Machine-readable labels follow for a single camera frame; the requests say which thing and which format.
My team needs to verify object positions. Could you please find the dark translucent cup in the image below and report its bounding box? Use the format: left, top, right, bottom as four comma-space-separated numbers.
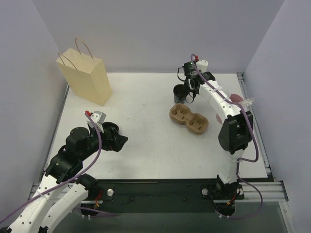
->
173, 84, 187, 104

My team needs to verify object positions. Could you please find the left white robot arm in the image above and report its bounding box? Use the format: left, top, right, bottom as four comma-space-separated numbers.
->
0, 123, 128, 233

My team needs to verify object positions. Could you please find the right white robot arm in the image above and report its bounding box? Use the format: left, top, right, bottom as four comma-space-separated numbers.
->
184, 72, 259, 198

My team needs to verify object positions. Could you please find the stack of black cup lids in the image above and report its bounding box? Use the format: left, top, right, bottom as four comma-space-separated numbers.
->
102, 122, 119, 132

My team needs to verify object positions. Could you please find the brown cardboard cup carrier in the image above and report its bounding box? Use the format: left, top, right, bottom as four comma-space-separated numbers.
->
169, 103, 209, 134

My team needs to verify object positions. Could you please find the pink cylindrical utensil holder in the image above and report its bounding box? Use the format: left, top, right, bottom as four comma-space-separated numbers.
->
216, 94, 243, 124

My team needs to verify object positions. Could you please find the white plastic cutlery piece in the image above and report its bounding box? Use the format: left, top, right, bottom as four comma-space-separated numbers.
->
239, 98, 254, 107

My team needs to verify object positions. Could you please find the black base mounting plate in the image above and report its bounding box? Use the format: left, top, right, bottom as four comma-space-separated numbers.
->
81, 179, 244, 214

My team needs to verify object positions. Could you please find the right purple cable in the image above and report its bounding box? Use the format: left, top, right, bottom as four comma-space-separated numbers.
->
190, 53, 263, 219

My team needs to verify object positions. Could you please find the purple cable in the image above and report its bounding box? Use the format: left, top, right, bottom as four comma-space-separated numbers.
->
0, 113, 117, 218
190, 53, 263, 219

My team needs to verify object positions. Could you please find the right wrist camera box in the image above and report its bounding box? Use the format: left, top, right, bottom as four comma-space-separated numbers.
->
182, 60, 208, 77

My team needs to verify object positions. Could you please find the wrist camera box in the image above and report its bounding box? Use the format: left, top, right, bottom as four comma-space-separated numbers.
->
92, 111, 106, 124
182, 60, 208, 77

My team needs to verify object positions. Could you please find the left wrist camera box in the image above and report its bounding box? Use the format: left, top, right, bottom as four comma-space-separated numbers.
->
92, 111, 106, 124

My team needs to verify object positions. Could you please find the beige paper bag with handles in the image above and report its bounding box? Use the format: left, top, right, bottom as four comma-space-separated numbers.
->
56, 47, 112, 106

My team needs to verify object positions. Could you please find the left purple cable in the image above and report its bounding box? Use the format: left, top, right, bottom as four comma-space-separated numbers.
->
0, 113, 117, 218

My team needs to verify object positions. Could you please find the aluminium frame rail front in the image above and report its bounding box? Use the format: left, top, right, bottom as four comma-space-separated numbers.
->
27, 181, 289, 204

